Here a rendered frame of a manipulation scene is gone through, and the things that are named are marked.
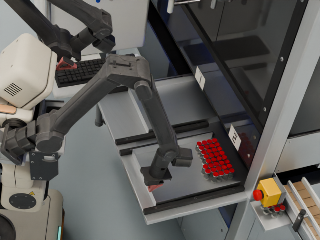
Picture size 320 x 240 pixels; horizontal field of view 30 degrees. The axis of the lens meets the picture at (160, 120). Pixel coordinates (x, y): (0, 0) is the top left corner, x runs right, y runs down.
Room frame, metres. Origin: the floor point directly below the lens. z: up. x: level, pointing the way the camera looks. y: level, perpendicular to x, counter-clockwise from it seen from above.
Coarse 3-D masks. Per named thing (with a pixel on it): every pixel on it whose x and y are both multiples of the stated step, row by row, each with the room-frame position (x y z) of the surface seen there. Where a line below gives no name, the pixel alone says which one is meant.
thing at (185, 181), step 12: (156, 144) 1.55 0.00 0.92; (180, 144) 1.59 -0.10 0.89; (192, 144) 1.61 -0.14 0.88; (132, 156) 1.50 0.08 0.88; (144, 156) 1.50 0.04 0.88; (168, 168) 1.46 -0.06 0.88; (180, 168) 1.47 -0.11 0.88; (192, 168) 1.48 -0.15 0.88; (168, 180) 1.41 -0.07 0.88; (180, 180) 1.41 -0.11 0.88; (192, 180) 1.42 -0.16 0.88; (204, 180) 1.43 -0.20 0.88; (228, 180) 1.45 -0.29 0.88; (156, 192) 1.34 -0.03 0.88; (168, 192) 1.35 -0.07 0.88; (180, 192) 1.36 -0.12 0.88; (192, 192) 1.37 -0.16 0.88; (204, 192) 1.36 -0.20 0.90; (156, 204) 1.27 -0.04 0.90
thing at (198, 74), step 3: (198, 69) 1.88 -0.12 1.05; (198, 72) 1.87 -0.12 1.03; (195, 75) 1.89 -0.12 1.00; (198, 75) 1.87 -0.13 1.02; (201, 75) 1.84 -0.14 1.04; (198, 78) 1.86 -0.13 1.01; (201, 78) 1.84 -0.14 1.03; (198, 81) 1.86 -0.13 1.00; (201, 81) 1.83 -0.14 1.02; (204, 81) 1.81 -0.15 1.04; (201, 84) 1.83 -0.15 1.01; (201, 87) 1.82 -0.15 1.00
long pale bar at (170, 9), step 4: (172, 0) 2.04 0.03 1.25; (184, 0) 2.08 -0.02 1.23; (168, 4) 2.04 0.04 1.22; (172, 4) 2.04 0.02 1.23; (176, 4) 2.05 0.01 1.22; (180, 4) 2.06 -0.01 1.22; (184, 4) 2.07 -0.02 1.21; (168, 8) 2.04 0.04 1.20; (172, 8) 2.04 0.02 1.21; (168, 12) 2.04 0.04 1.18
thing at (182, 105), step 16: (160, 80) 1.91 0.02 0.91; (176, 80) 1.95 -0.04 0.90; (192, 80) 1.98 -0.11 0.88; (160, 96) 1.85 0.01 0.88; (176, 96) 1.87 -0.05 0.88; (192, 96) 1.88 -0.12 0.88; (144, 112) 1.74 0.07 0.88; (176, 112) 1.77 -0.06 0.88; (192, 112) 1.79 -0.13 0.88; (208, 112) 1.80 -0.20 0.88
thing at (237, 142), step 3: (231, 126) 1.58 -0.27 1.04; (231, 129) 1.58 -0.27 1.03; (231, 132) 1.57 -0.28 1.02; (231, 135) 1.57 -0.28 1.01; (234, 135) 1.55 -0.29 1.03; (237, 135) 1.54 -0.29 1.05; (231, 138) 1.56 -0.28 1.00; (237, 138) 1.53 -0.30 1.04; (234, 141) 1.54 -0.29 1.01; (237, 141) 1.53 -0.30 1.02; (240, 141) 1.51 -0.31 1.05; (234, 144) 1.54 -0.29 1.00; (237, 144) 1.52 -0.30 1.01; (237, 147) 1.52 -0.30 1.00; (237, 150) 1.51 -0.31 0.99
